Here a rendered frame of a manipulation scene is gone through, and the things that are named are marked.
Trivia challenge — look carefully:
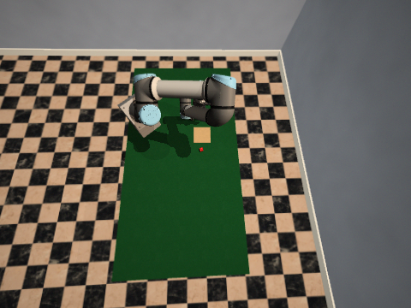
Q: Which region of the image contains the tan flat mat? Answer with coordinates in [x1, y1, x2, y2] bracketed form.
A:
[194, 127, 211, 143]

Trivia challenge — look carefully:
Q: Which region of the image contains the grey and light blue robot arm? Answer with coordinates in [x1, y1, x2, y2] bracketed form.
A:
[128, 74, 236, 127]

